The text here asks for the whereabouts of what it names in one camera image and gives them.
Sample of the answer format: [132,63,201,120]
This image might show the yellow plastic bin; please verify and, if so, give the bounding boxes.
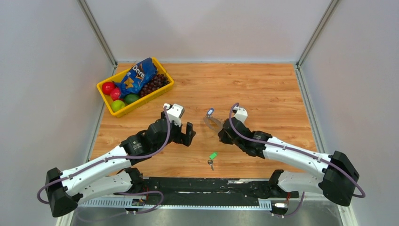
[96,57,174,117]

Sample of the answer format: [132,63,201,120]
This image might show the dark green lime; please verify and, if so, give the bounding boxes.
[124,94,140,105]

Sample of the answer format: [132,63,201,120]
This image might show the small silver key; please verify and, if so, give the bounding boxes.
[207,159,214,171]

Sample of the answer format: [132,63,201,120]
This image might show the blue Doritos chip bag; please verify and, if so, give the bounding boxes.
[115,57,158,98]

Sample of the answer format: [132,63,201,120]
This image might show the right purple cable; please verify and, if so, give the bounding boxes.
[229,103,366,199]

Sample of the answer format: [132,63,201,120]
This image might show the metal keyring holder plate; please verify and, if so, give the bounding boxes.
[203,114,224,133]

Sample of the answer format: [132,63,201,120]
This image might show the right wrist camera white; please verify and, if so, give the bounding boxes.
[232,105,248,123]

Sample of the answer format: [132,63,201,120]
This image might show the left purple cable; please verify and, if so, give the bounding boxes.
[37,106,172,205]

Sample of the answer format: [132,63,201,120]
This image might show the dark purple grapes bunch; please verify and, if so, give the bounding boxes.
[139,74,170,97]

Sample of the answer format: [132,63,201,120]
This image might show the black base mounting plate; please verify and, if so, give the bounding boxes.
[127,177,300,207]

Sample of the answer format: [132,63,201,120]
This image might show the blue key tag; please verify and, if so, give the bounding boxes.
[207,108,215,115]

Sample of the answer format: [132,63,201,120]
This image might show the light green apple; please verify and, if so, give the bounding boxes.
[111,99,126,112]

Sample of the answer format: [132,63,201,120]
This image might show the white slotted cable duct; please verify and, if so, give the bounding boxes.
[81,196,272,211]

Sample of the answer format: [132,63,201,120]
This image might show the green key tag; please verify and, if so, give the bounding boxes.
[209,152,218,160]

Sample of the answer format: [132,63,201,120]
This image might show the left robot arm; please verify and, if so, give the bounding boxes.
[37,104,196,218]

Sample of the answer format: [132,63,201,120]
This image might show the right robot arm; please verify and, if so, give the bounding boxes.
[218,117,359,207]

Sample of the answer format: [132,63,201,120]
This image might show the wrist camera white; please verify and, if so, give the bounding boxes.
[163,103,185,127]
[232,105,248,123]

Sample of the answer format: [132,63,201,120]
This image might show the purple cable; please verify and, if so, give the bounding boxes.
[37,106,172,205]
[229,103,366,199]

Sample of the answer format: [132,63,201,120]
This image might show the pink red apple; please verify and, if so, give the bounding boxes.
[110,88,121,101]

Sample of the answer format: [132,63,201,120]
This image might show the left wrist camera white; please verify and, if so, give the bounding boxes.
[163,103,185,127]

